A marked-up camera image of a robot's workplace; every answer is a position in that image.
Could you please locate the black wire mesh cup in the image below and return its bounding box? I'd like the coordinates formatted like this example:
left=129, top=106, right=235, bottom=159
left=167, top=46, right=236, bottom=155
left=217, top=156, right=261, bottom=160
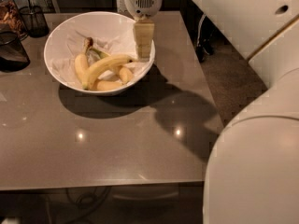
left=20, top=0, right=50, bottom=38

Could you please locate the snack bag at top left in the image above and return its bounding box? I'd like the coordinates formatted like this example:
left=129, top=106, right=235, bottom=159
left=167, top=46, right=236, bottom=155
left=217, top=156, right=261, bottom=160
left=0, top=0, right=26, bottom=39

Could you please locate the white paper liner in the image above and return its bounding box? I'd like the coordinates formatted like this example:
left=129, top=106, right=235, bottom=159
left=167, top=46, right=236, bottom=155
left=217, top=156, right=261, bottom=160
left=44, top=21, right=155, bottom=93

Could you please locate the long yellow banana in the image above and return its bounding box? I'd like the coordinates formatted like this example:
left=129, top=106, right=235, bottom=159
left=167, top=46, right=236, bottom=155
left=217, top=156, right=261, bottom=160
left=81, top=54, right=136, bottom=90

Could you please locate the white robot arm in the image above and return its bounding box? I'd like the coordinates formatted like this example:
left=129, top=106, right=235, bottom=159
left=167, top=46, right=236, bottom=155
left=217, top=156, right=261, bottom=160
left=192, top=0, right=299, bottom=224

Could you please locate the left yellow banana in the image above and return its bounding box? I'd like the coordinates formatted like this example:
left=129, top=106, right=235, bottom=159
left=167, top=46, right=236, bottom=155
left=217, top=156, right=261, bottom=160
left=74, top=37, right=93, bottom=81

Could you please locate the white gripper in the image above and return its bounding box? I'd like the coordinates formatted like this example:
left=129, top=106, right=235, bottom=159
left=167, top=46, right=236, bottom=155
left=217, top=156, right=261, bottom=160
left=124, top=0, right=163, bottom=62

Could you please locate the dark bowl at left edge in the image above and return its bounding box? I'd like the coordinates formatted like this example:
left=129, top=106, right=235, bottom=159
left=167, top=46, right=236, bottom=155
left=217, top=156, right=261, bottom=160
left=0, top=31, right=30, bottom=72

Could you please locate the white ceramic bowl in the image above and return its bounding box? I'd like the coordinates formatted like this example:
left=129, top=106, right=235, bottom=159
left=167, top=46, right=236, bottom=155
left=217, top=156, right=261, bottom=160
left=43, top=11, right=156, bottom=96

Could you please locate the bottom yellow banana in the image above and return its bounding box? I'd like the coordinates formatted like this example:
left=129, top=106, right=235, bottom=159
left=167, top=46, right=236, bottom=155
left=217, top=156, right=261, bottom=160
left=93, top=80, right=122, bottom=91

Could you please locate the right yellow banana underneath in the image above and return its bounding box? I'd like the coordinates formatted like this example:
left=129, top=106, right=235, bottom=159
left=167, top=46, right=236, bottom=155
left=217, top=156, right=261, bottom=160
left=91, top=48, right=134, bottom=84

